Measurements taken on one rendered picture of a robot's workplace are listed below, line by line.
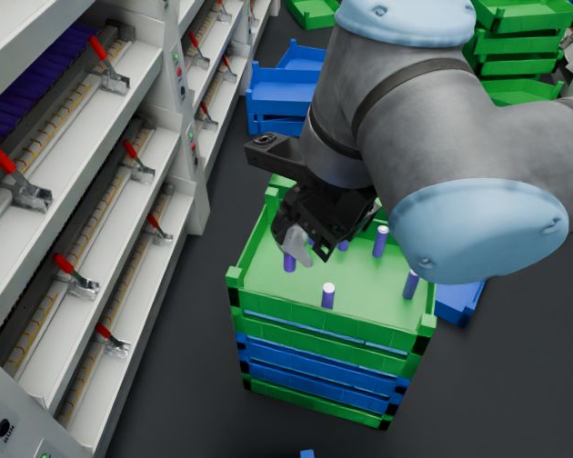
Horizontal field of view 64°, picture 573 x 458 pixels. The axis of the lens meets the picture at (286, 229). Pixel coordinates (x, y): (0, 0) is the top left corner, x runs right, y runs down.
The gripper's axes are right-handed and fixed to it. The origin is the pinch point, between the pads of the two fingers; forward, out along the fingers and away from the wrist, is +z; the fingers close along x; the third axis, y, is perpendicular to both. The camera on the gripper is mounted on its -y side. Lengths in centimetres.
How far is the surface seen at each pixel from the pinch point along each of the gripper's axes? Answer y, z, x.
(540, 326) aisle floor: 41, 38, 52
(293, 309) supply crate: 5.9, 10.1, -2.4
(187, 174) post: -39, 37, 11
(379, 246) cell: 7.0, 10.1, 16.6
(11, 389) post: -6.6, 5.8, -36.2
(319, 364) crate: 14.0, 23.7, 0.0
